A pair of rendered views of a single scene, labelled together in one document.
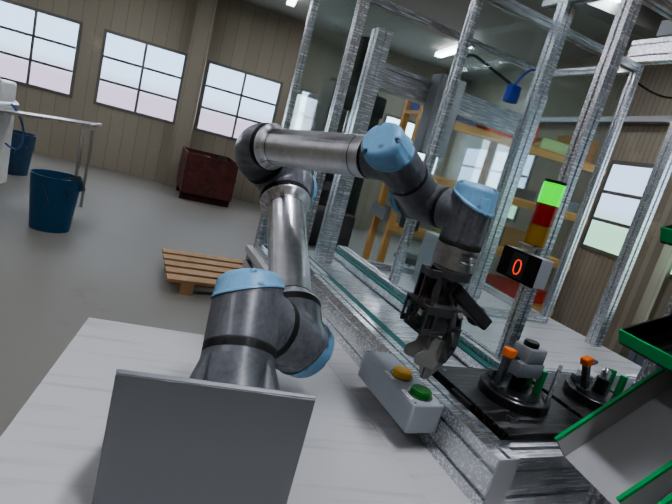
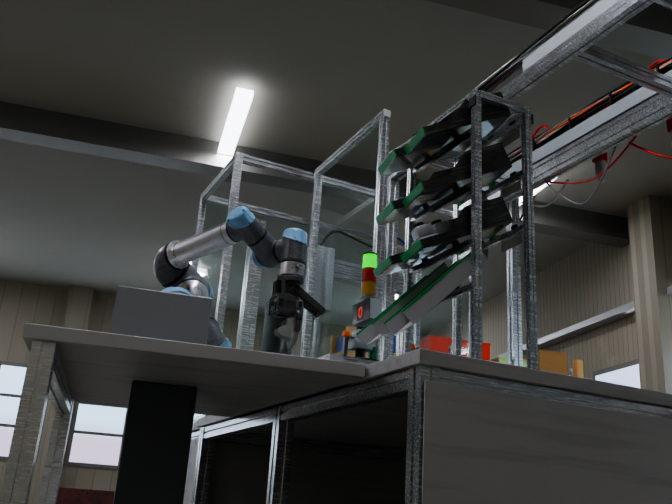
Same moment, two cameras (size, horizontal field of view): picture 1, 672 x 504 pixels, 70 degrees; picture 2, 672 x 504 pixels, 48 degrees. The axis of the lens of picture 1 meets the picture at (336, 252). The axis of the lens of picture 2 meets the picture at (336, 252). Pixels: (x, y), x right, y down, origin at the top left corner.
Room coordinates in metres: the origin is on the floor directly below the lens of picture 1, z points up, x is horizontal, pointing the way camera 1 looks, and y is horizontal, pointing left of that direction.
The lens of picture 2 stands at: (-1.31, -0.35, 0.52)
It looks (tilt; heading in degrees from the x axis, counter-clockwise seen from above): 20 degrees up; 1
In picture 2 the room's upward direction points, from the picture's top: 4 degrees clockwise
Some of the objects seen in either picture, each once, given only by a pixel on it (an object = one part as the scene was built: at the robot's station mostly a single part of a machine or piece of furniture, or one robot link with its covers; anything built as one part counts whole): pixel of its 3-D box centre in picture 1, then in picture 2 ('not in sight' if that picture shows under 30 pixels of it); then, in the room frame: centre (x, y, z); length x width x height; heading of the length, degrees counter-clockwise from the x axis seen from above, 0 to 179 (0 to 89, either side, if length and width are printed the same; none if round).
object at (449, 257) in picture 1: (456, 258); (292, 272); (0.83, -0.20, 1.23); 0.08 x 0.08 x 0.05
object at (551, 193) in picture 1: (551, 194); (369, 262); (1.14, -0.45, 1.38); 0.05 x 0.05 x 0.05
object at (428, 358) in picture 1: (426, 359); (287, 332); (0.81, -0.21, 1.04); 0.06 x 0.03 x 0.09; 116
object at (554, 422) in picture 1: (510, 401); not in sight; (0.92, -0.42, 0.96); 0.24 x 0.24 x 0.02; 26
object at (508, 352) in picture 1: (507, 366); (347, 344); (0.90, -0.38, 1.04); 0.04 x 0.02 x 0.08; 116
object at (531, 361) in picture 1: (530, 357); (363, 339); (0.92, -0.43, 1.06); 0.08 x 0.04 x 0.07; 116
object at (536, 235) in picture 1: (536, 235); (368, 290); (1.14, -0.45, 1.28); 0.05 x 0.05 x 0.05
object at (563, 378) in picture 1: (602, 383); not in sight; (1.03, -0.65, 1.01); 0.24 x 0.24 x 0.13; 26
